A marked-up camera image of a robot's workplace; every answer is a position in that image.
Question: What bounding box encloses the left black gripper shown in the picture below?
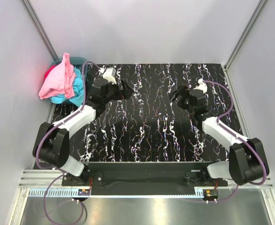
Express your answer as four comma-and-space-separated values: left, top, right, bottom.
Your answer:
103, 79, 134, 104

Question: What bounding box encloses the pink t shirt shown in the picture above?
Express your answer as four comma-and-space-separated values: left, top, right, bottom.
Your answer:
38, 53, 76, 99

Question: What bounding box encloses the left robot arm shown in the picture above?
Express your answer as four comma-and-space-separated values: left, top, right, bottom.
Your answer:
32, 78, 134, 186

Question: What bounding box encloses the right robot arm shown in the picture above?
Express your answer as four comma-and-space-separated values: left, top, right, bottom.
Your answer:
169, 81, 269, 186

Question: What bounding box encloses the cyan t shirt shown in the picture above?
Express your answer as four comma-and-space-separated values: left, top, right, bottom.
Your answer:
50, 68, 84, 107

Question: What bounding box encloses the teal plastic basket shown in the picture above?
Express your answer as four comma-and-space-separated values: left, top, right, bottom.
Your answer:
50, 57, 86, 71

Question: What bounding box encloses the red t shirt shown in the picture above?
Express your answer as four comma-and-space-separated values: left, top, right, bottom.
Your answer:
44, 65, 56, 81

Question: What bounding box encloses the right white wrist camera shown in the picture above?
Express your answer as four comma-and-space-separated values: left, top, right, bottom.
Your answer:
195, 79, 207, 94

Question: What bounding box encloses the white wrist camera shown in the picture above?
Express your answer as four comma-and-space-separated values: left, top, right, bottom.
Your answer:
195, 79, 207, 94
99, 67, 117, 84

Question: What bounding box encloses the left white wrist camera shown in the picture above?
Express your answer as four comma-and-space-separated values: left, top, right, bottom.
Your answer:
99, 67, 117, 84

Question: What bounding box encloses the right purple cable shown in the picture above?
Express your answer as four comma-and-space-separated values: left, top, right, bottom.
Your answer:
184, 80, 271, 203

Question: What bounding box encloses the right corner aluminium post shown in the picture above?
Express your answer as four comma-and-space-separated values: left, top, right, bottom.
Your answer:
224, 0, 268, 70

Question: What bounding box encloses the corner aluminium post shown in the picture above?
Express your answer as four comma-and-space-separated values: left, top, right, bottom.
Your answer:
224, 0, 268, 70
21, 0, 59, 60

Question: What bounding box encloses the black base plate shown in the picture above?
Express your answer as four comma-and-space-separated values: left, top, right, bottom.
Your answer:
62, 162, 228, 197

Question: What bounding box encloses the aluminium frame rail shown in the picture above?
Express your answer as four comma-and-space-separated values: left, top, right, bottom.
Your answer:
19, 170, 62, 188

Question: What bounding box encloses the left corner aluminium post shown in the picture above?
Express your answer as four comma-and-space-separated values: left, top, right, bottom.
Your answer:
21, 0, 59, 60

